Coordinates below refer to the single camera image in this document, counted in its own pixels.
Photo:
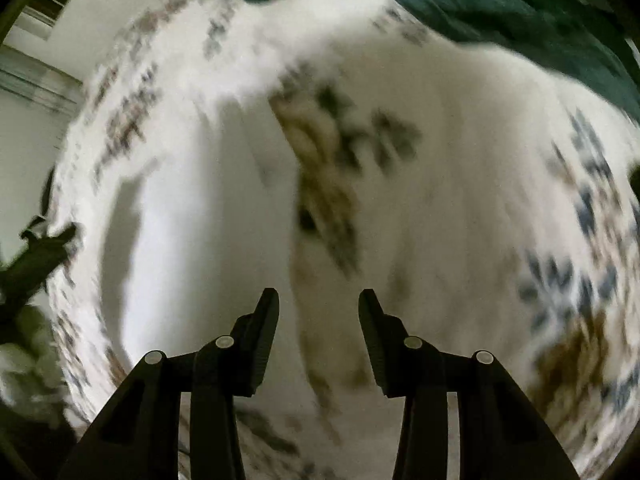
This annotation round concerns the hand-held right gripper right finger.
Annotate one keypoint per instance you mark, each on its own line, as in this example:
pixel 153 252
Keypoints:
pixel 375 340

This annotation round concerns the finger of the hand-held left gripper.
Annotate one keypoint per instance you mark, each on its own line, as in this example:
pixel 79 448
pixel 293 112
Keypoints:
pixel 47 252

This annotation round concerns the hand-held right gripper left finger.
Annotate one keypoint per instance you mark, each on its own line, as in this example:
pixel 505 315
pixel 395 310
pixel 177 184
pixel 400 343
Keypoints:
pixel 262 340

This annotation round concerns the white knit sweater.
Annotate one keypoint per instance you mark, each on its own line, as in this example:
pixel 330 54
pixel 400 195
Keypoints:
pixel 200 260

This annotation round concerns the grey-green curtain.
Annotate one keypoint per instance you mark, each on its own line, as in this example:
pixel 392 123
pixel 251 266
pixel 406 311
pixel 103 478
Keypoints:
pixel 35 85

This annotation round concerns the floral bed sheet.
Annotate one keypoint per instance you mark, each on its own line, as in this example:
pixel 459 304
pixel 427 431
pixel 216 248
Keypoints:
pixel 500 210

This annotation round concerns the dark green plush blanket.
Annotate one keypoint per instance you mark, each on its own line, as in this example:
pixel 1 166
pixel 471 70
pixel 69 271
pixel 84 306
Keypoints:
pixel 500 15

